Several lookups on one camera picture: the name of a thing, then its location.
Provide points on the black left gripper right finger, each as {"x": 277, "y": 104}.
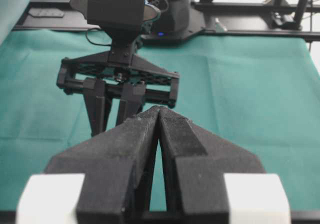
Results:
{"x": 194, "y": 161}

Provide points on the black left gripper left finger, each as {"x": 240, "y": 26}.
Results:
{"x": 118, "y": 166}

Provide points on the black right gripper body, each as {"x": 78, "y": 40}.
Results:
{"x": 139, "y": 71}

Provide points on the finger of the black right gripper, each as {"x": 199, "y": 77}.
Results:
{"x": 131, "y": 102}
{"x": 97, "y": 104}

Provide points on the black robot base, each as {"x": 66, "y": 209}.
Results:
{"x": 179, "y": 23}

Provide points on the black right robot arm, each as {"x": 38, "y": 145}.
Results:
{"x": 124, "y": 43}

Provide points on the green table cloth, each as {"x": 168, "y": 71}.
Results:
{"x": 261, "y": 93}

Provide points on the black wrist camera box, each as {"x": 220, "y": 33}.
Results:
{"x": 118, "y": 14}

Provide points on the black frame rail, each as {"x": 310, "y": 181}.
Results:
{"x": 272, "y": 18}

